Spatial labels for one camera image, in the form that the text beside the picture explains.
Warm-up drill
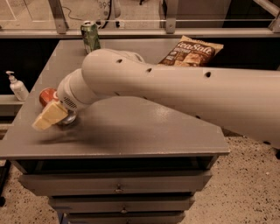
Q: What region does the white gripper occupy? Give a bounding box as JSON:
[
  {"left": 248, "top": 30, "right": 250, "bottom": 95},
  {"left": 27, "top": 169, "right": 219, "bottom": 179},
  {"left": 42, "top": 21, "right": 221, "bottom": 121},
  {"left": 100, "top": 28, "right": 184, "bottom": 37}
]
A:
[{"left": 32, "top": 68, "right": 99, "bottom": 130}]

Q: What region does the white pump sanitizer bottle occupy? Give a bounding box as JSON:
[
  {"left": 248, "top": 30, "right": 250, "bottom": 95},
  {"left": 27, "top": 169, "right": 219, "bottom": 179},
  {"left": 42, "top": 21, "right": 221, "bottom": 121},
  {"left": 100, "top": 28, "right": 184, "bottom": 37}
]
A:
[{"left": 6, "top": 71, "right": 29, "bottom": 102}]

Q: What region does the top drawer knob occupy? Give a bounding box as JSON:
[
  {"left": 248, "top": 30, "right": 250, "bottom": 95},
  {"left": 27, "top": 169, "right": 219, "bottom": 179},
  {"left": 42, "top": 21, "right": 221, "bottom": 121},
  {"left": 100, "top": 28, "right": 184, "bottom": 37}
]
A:
[{"left": 115, "top": 184, "right": 123, "bottom": 194}]

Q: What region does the metal railing frame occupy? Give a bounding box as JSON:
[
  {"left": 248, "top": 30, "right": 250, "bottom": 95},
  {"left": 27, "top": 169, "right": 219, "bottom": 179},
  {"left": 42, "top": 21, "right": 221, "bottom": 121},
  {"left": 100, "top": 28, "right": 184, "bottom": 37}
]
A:
[{"left": 0, "top": 0, "right": 280, "bottom": 39}]

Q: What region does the drawer knob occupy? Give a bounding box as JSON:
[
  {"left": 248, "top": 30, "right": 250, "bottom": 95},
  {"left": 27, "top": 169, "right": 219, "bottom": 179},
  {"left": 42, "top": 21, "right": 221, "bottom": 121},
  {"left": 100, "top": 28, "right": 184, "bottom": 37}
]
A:
[
  {"left": 115, "top": 184, "right": 123, "bottom": 194},
  {"left": 121, "top": 206, "right": 128, "bottom": 214}
]

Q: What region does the red coke can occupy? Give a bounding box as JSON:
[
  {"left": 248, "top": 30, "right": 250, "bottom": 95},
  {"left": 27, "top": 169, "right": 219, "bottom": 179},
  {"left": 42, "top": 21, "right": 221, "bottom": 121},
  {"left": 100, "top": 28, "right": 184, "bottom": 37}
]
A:
[{"left": 38, "top": 87, "right": 78, "bottom": 126}]

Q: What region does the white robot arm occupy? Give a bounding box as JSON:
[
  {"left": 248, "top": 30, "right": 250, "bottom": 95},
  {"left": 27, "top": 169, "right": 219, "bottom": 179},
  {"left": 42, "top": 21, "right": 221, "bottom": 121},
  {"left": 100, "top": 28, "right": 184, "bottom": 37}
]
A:
[{"left": 33, "top": 49, "right": 280, "bottom": 149}]

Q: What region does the sea salt chip bag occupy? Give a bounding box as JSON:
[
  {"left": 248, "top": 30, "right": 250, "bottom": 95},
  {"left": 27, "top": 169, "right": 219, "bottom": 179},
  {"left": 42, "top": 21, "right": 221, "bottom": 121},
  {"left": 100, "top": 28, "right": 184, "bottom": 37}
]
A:
[{"left": 159, "top": 36, "right": 223, "bottom": 67}]

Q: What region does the green soda can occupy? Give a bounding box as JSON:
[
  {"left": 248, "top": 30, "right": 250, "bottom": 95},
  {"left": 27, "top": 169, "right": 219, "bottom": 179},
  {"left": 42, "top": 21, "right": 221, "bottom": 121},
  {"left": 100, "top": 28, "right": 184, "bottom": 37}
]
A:
[{"left": 80, "top": 21, "right": 101, "bottom": 53}]

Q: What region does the white machine behind glass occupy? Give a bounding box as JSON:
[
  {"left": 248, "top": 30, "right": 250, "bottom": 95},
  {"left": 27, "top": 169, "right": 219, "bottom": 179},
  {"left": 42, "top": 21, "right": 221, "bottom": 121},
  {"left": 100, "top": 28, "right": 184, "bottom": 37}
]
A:
[{"left": 95, "top": 0, "right": 121, "bottom": 29}]

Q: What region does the grey drawer cabinet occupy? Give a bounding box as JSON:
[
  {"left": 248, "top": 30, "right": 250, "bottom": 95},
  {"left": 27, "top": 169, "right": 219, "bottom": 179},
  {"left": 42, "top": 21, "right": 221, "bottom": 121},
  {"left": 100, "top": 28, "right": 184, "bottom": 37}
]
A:
[{"left": 0, "top": 40, "right": 229, "bottom": 224}]

